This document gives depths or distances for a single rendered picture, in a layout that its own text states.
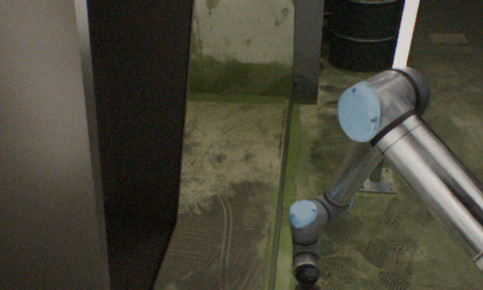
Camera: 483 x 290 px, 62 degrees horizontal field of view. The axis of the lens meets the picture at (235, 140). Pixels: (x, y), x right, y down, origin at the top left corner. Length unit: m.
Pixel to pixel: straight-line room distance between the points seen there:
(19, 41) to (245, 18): 2.33
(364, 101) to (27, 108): 0.60
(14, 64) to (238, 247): 1.58
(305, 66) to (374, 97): 2.03
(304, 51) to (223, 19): 0.58
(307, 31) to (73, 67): 2.36
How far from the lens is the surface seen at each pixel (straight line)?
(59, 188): 0.63
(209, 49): 2.90
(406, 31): 1.90
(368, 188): 2.34
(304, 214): 1.31
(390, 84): 0.90
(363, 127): 0.87
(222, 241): 2.00
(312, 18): 2.73
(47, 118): 0.55
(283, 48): 2.81
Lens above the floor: 1.58
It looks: 36 degrees down
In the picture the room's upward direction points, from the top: 4 degrees counter-clockwise
